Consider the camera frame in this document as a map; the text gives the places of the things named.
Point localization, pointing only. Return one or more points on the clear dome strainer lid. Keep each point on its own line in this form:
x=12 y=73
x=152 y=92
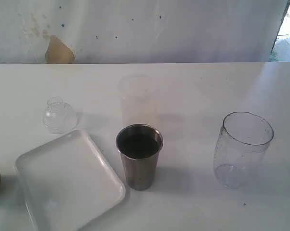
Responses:
x=59 y=117

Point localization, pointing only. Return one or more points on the clear plastic shaker cup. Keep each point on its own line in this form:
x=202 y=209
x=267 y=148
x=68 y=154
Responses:
x=243 y=140

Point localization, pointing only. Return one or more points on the frosted translucent plastic cup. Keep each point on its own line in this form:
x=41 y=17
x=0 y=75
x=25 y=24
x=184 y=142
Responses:
x=138 y=100

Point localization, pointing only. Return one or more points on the stainless steel tumbler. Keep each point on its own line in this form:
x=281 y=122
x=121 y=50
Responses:
x=139 y=146

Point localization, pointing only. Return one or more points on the white rectangular tray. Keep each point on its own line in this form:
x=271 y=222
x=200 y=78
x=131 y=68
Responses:
x=67 y=183

